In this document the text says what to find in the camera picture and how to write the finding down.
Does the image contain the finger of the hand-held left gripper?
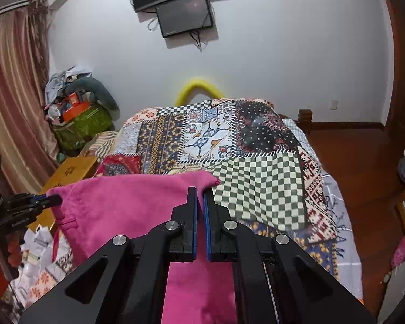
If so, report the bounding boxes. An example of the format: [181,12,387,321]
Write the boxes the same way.
[11,192,52,207]
[7,194,63,226]

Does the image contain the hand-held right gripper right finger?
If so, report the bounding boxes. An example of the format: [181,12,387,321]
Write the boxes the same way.
[203,188,377,324]

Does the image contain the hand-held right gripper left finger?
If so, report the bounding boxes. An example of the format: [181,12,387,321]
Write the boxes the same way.
[18,186,198,324]

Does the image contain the pink pants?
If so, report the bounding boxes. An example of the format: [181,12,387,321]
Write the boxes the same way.
[47,170,238,324]

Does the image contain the wooden lap desk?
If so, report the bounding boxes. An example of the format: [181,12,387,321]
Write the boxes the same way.
[37,156,99,226]

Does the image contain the white plastic bag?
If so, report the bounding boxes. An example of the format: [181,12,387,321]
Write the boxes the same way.
[20,224,59,277]

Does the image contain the patchwork printed blanket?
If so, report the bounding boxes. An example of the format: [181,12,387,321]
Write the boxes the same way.
[27,98,341,308]

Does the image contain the striped beige cloth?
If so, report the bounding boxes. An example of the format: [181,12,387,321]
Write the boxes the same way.
[84,131,122,157]

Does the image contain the red patterned pillow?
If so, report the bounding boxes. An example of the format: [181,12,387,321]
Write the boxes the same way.
[95,155,142,177]

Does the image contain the green fabric bag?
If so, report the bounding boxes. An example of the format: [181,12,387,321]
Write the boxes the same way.
[52,106,113,150]

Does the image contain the striped pink beige curtain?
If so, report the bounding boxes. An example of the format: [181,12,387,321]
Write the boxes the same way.
[0,0,59,196]

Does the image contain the orange box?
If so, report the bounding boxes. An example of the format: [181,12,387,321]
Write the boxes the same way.
[61,101,92,121]

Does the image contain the pile of light clothes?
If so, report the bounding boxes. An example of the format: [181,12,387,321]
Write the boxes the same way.
[45,66,93,98]

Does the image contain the grey neck pillow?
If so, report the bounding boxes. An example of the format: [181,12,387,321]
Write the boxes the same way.
[66,77,119,111]

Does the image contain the yellow foam tube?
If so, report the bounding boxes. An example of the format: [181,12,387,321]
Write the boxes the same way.
[174,79,225,106]

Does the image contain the pink plush toy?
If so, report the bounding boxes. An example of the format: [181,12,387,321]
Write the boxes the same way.
[391,235,405,268]

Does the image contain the wooden bed post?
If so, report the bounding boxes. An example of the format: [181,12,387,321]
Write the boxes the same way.
[298,109,313,136]

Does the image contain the black hanging cable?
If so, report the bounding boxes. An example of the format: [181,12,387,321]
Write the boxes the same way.
[189,29,204,52]

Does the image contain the small black wall monitor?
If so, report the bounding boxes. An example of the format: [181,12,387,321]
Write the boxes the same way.
[155,0,214,38]

